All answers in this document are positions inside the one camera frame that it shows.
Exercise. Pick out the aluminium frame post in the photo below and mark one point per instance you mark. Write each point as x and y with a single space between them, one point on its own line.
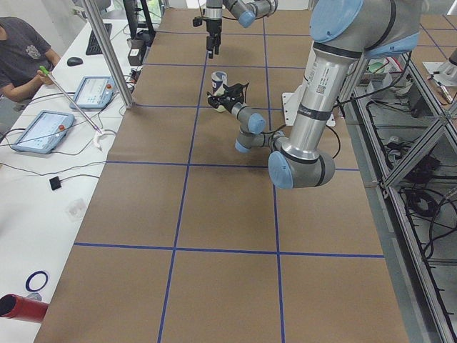
97 25

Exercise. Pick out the teach pendant near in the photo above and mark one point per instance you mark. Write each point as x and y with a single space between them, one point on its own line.
44 133

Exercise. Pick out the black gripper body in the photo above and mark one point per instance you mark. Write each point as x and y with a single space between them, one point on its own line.
226 101
213 27

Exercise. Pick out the red cylinder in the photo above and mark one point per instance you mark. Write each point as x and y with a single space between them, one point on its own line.
21 308

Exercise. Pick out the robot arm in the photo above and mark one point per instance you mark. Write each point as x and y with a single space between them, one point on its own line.
342 32
244 12

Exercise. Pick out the black computer mouse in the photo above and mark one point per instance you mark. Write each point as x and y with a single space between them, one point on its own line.
74 61

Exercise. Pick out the teach pendant far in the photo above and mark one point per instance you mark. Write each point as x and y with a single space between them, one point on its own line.
94 92

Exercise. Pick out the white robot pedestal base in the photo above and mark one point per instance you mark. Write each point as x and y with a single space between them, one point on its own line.
291 103

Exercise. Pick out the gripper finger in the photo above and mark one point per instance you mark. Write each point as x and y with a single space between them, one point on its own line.
217 43
210 46
216 100
234 89

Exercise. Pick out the long metal grabber stick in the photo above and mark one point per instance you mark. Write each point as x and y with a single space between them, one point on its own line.
98 131

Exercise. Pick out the white tennis ball can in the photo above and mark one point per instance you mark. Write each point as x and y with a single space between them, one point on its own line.
218 80

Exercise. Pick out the seated person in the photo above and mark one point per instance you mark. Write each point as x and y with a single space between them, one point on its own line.
23 52

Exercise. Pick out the black box on desk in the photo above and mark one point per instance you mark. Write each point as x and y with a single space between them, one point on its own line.
137 52

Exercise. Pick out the teach pendant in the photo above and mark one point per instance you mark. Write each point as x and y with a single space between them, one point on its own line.
44 133
94 92

